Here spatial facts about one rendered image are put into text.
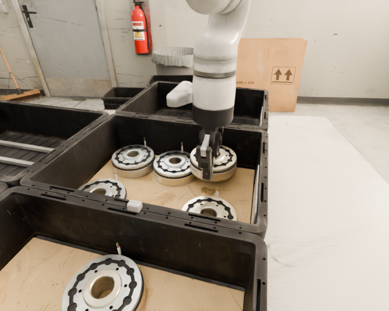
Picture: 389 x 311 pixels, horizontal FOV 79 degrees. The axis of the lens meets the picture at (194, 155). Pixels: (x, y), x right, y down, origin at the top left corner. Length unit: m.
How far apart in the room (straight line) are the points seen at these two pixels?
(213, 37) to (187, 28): 2.82
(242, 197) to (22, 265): 0.40
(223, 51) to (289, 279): 0.46
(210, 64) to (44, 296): 0.41
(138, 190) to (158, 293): 0.23
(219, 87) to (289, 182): 0.49
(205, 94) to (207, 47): 0.07
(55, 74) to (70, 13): 0.82
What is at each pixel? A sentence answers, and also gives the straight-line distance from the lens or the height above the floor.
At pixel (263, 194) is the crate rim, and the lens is 0.38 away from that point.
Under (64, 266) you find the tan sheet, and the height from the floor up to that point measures 0.83.
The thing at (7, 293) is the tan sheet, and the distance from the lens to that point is 0.47.
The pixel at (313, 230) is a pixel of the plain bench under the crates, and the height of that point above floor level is 0.70.
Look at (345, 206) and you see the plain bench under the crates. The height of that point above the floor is 0.70.
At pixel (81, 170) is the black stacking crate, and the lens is 0.58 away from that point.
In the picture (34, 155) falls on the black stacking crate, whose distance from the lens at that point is 0.77.
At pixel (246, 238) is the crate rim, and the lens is 0.32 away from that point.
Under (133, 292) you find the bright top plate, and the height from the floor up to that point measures 0.86.
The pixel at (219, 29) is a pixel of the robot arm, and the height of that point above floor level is 1.14.
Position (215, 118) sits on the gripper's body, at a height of 1.01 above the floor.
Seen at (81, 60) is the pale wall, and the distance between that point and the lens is 3.65.
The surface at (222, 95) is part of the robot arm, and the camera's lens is 0.39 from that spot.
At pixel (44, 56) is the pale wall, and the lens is 3.90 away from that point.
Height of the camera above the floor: 1.18
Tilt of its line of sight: 33 degrees down
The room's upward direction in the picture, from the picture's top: straight up
